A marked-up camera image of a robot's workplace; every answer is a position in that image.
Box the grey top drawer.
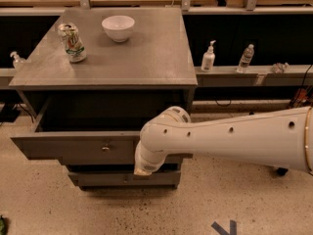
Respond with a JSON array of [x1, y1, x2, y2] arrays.
[[12, 93, 190, 165]]

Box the grey drawer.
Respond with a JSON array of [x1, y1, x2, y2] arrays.
[[12, 93, 190, 165], [68, 171, 181, 187]]

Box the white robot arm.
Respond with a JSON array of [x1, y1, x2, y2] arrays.
[[134, 107, 313, 176]]

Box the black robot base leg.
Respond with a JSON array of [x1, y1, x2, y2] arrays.
[[276, 167, 289, 176]]

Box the grey lower drawer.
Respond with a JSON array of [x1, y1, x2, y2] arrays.
[[68, 171, 181, 187]]

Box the metal drawer knob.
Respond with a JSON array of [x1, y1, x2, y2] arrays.
[[102, 143, 111, 153]]

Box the grey drawer cabinet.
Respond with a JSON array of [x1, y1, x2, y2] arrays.
[[8, 7, 199, 191]]

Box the blue tape floor marker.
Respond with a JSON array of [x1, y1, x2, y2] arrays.
[[210, 219, 238, 235]]

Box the white pump lotion bottle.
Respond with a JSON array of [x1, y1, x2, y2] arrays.
[[201, 40, 215, 71]]

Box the crushed soda can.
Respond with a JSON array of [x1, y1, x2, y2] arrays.
[[58, 23, 87, 63]]

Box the white ceramic bowl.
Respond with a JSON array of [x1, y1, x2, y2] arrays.
[[102, 15, 135, 42]]

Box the clear pump sanitizer bottle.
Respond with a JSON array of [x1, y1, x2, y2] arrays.
[[10, 51, 25, 71]]

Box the clear plastic water bottle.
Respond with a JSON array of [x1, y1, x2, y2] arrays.
[[236, 44, 254, 72]]

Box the crumpled clear wrapper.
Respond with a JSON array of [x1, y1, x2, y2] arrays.
[[272, 63, 290, 73]]

